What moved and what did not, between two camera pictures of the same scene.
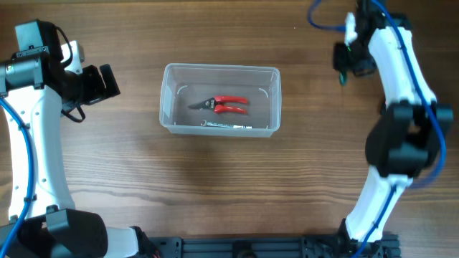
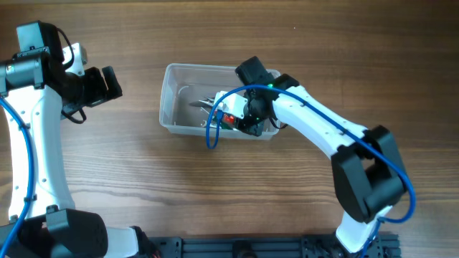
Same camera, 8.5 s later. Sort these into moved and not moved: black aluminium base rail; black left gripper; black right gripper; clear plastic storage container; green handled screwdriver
Moved: green handled screwdriver; black right gripper
Not moved: clear plastic storage container; black aluminium base rail; black left gripper
